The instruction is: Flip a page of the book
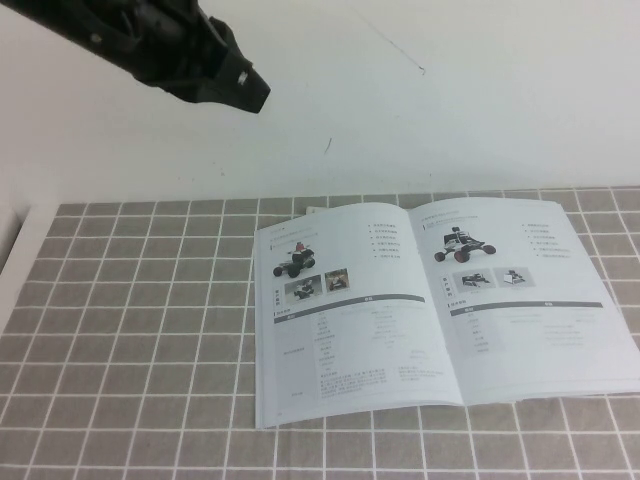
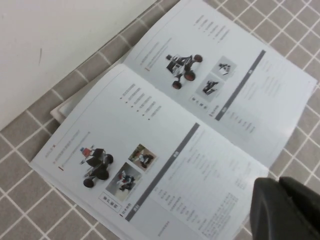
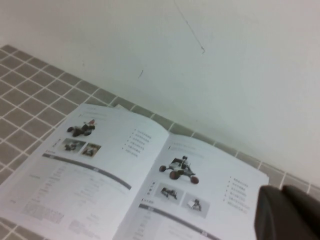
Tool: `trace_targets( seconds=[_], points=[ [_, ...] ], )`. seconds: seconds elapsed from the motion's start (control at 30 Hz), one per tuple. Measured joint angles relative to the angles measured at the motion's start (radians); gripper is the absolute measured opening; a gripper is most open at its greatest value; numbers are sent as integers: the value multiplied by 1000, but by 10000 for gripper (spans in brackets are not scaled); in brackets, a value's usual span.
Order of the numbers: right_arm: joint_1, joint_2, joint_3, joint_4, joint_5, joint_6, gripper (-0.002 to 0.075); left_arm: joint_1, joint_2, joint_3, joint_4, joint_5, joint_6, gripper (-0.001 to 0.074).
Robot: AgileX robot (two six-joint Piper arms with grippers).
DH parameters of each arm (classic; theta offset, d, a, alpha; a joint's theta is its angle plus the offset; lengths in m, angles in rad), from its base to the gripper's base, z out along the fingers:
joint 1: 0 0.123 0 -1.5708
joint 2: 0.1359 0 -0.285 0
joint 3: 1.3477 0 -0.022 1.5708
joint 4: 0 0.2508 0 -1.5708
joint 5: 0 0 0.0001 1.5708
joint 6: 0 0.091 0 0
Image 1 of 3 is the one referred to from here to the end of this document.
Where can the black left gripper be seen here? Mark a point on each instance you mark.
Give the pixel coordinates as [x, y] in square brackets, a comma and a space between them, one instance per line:
[160, 45]

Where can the white product catalogue book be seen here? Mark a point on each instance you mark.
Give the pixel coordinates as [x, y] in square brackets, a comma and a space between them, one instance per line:
[380, 325]

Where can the silver black Piper left arm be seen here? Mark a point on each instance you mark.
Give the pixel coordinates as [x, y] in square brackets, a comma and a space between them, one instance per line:
[45, 10]

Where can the small white object behind book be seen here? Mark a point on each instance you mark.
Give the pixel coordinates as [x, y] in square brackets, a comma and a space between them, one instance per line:
[316, 210]

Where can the grey white-grid checked tablecloth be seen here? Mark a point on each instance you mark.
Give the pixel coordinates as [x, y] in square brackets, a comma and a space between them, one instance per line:
[125, 375]

